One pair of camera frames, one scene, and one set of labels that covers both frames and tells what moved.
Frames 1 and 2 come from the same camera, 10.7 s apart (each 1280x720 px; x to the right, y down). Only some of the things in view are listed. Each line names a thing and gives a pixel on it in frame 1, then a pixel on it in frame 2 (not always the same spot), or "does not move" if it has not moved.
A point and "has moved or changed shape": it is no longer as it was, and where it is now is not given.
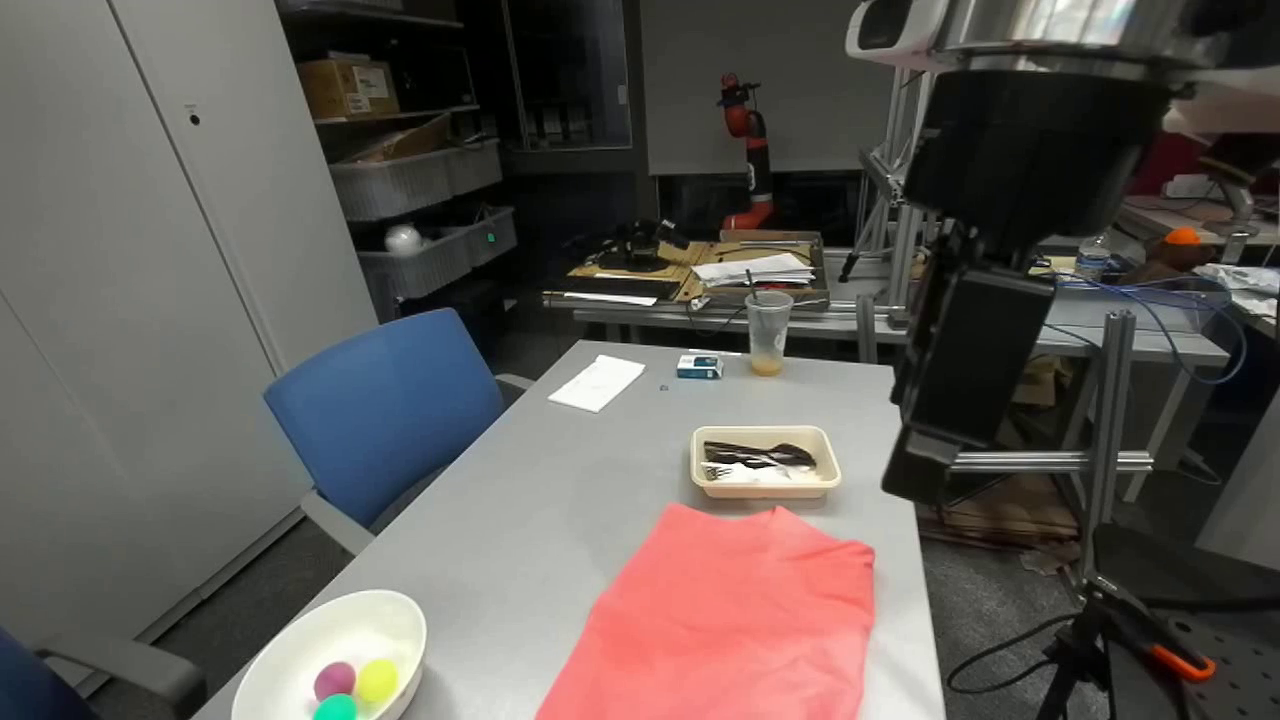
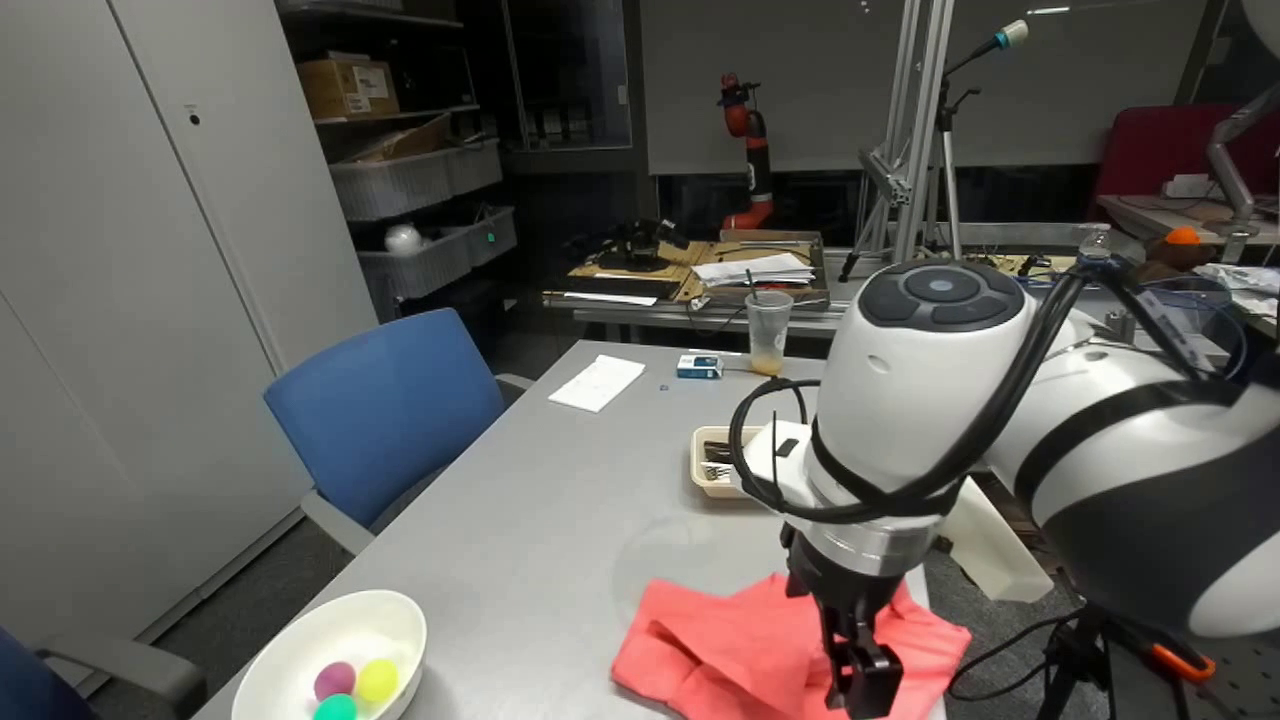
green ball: (338, 704) does not move
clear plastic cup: (771, 313) does not move
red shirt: (722, 615) has moved or changed shape
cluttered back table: (701, 283) does not move
